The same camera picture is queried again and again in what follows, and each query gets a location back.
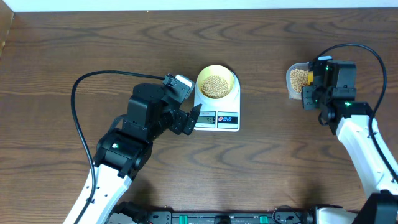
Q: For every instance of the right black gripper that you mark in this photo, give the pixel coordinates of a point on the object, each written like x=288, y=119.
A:
x=308, y=102

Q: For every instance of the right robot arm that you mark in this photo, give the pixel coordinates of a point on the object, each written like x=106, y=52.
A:
x=352, y=123

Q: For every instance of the yellow plastic bowl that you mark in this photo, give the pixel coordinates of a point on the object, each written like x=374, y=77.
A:
x=218, y=70

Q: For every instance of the yellow measuring scoop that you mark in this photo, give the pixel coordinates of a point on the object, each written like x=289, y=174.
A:
x=310, y=77

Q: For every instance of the soybeans in container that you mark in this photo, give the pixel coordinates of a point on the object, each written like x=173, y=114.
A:
x=298, y=79

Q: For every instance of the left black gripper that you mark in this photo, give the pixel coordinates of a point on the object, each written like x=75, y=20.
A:
x=181, y=121

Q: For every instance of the white digital kitchen scale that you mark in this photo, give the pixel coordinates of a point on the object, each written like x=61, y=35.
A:
x=221, y=114

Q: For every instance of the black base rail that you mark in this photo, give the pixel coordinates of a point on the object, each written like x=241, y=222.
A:
x=128, y=212

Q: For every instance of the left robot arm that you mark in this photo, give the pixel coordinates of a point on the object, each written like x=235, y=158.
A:
x=127, y=146

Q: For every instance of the clear plastic container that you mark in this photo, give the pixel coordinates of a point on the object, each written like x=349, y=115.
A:
x=293, y=94

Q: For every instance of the soybeans in bowl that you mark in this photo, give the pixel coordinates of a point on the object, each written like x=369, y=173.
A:
x=215, y=87

